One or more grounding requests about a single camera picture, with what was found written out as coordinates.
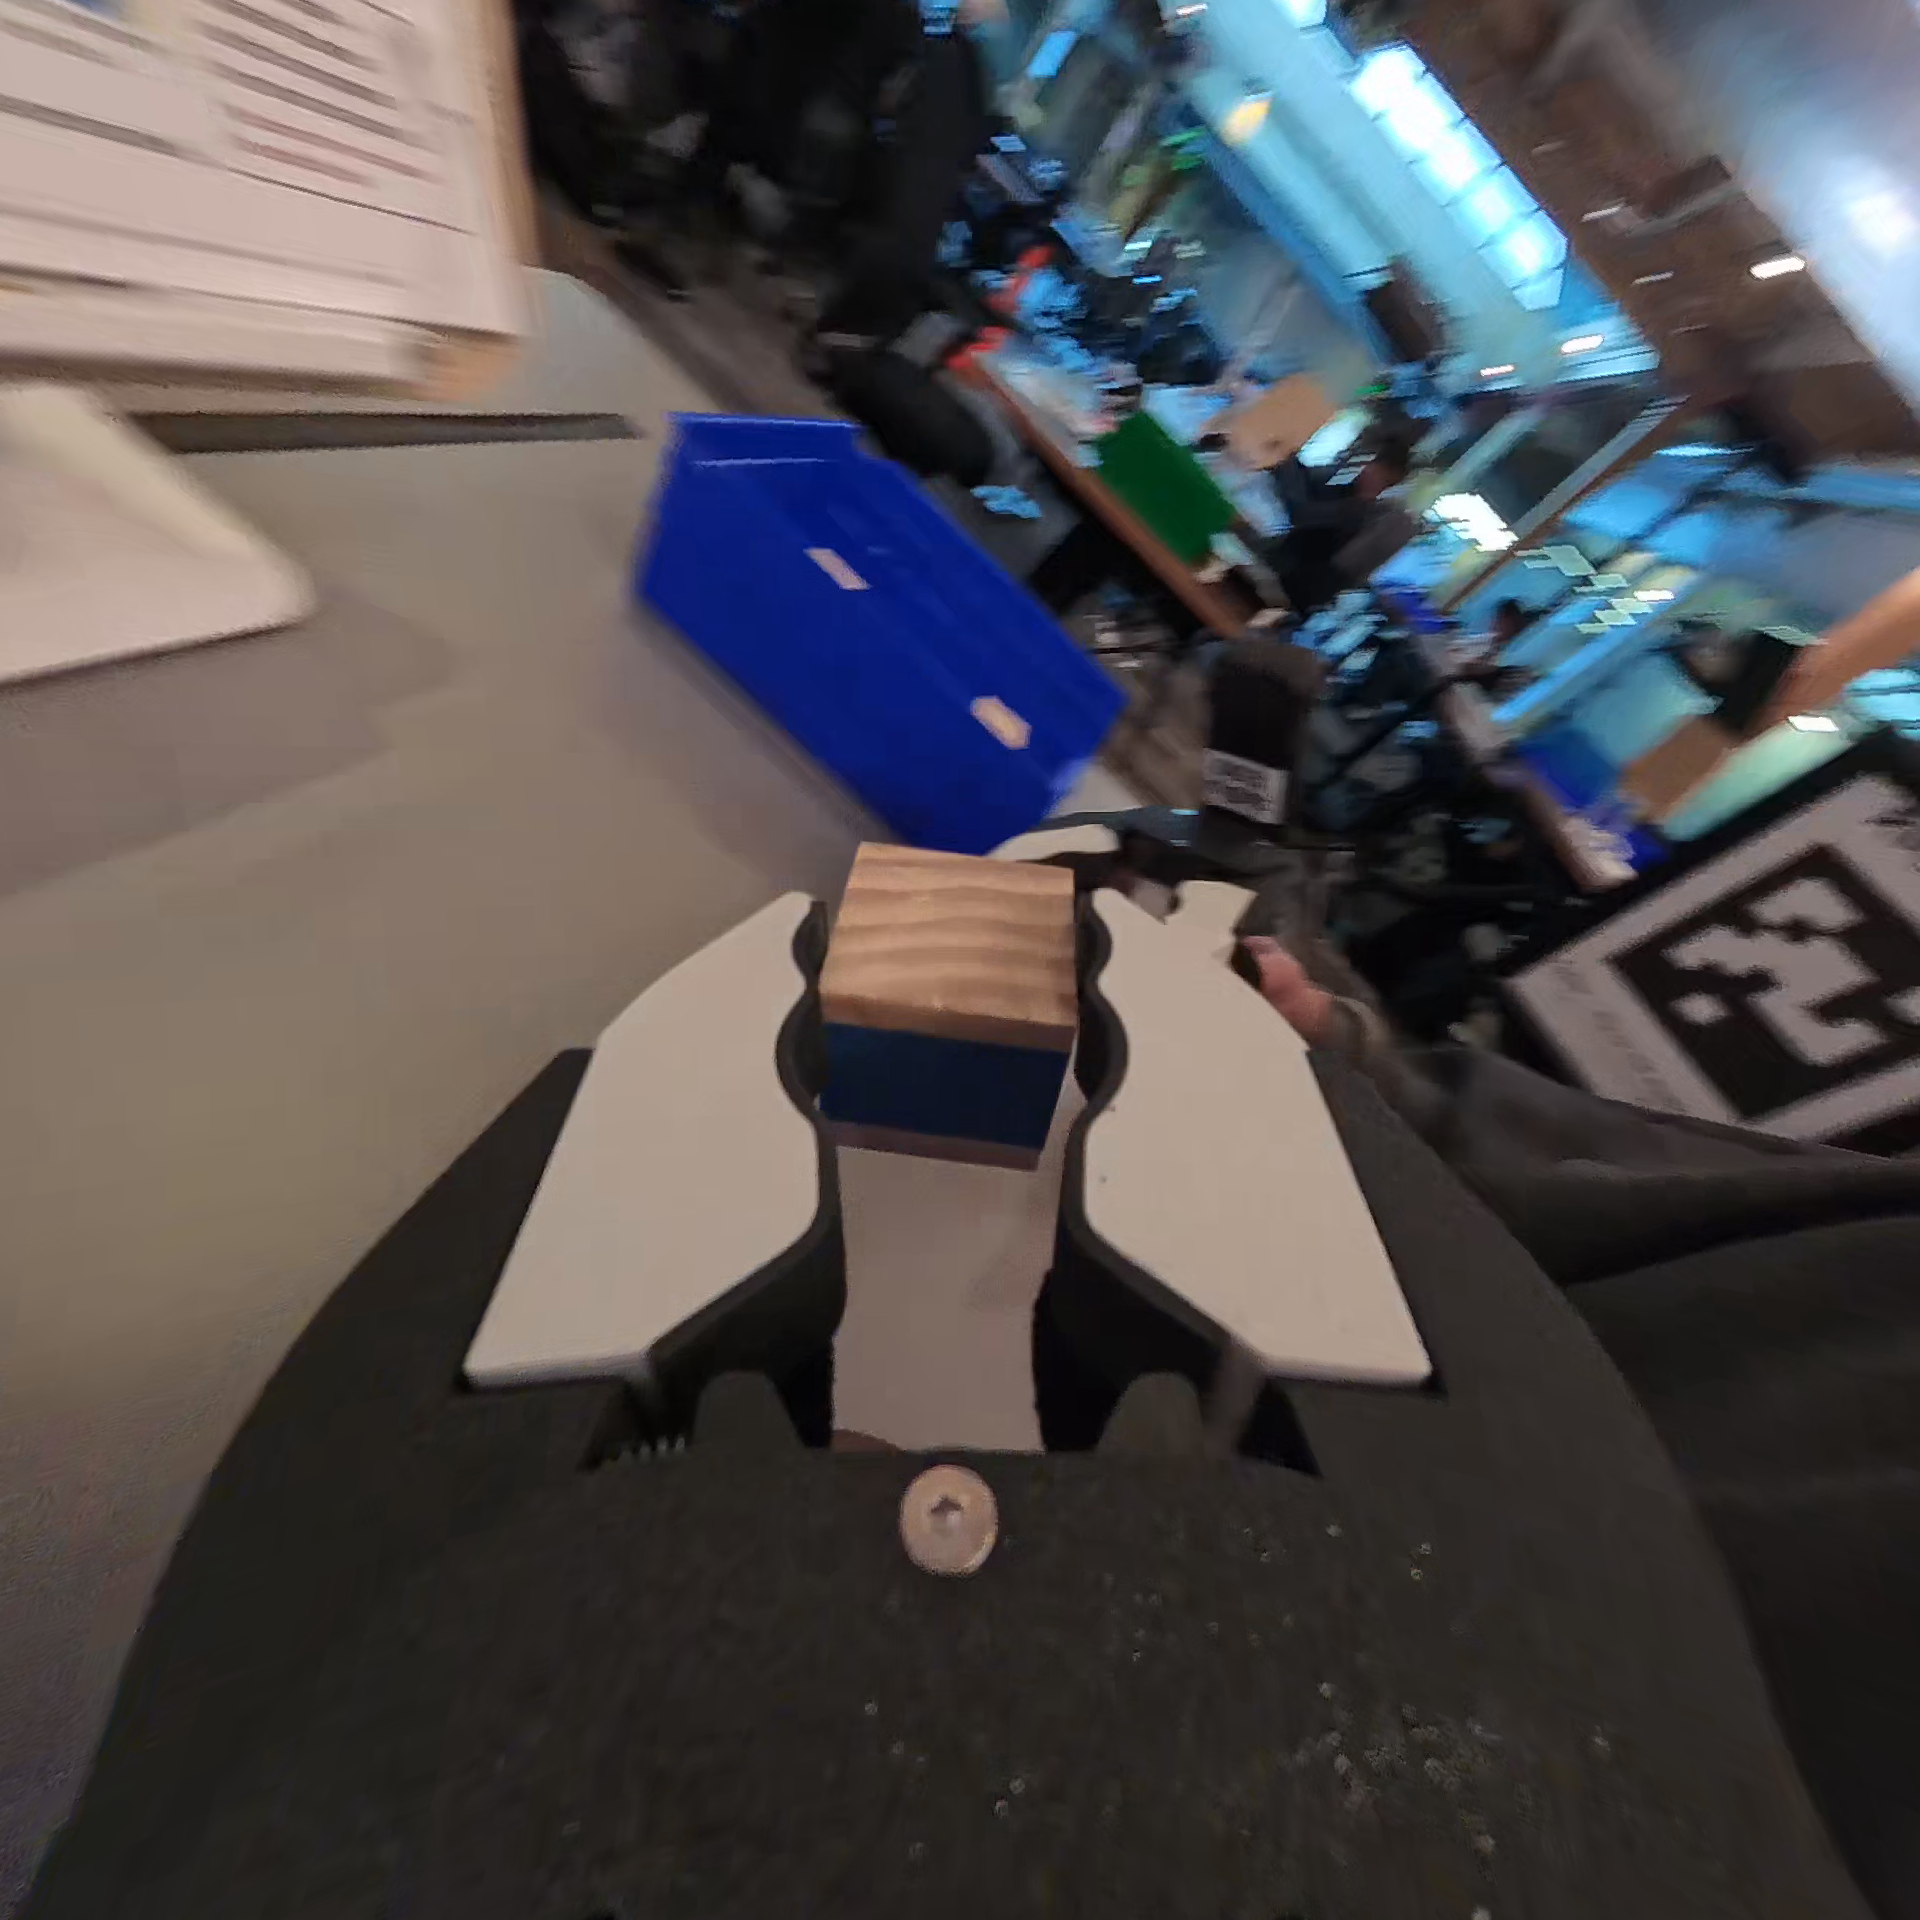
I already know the person's right forearm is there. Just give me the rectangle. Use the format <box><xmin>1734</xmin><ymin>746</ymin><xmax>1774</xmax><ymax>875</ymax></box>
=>
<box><xmin>1320</xmin><ymin>997</ymin><xmax>1920</xmax><ymax>1291</ymax></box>

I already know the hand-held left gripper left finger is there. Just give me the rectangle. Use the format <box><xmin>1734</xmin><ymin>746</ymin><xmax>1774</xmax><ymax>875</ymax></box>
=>
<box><xmin>463</xmin><ymin>891</ymin><xmax>846</xmax><ymax>1454</ymax></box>

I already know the grey desk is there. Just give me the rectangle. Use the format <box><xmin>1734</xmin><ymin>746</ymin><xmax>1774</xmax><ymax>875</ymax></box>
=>
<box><xmin>0</xmin><ymin>270</ymin><xmax>1143</xmax><ymax>1848</ymax></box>

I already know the blue plastic bin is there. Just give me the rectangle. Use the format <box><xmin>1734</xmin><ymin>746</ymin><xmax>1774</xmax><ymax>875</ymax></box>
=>
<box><xmin>632</xmin><ymin>411</ymin><xmax>1129</xmax><ymax>856</ymax></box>

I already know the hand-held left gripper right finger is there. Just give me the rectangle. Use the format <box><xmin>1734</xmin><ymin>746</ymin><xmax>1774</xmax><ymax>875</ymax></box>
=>
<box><xmin>1035</xmin><ymin>884</ymin><xmax>1433</xmax><ymax>1454</ymax></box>

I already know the green board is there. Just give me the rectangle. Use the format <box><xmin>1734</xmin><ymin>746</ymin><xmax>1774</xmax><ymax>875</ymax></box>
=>
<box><xmin>1095</xmin><ymin>411</ymin><xmax>1240</xmax><ymax>564</ymax></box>

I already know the instruction board on white stand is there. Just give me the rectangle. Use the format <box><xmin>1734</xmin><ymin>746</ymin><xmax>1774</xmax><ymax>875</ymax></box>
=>
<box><xmin>0</xmin><ymin>0</ymin><xmax>542</xmax><ymax>406</ymax></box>

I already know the person's right hand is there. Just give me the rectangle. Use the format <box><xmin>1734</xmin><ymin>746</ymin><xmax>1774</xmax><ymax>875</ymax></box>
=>
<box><xmin>1233</xmin><ymin>933</ymin><xmax>1354</xmax><ymax>1045</ymax></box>

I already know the white instruction sheet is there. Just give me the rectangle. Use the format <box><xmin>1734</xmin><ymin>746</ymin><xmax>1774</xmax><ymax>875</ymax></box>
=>
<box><xmin>0</xmin><ymin>0</ymin><xmax>520</xmax><ymax>384</ymax></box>

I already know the black and white marker board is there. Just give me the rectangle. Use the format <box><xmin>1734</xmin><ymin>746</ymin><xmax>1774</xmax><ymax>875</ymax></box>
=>
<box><xmin>1499</xmin><ymin>772</ymin><xmax>1920</xmax><ymax>1157</ymax></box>

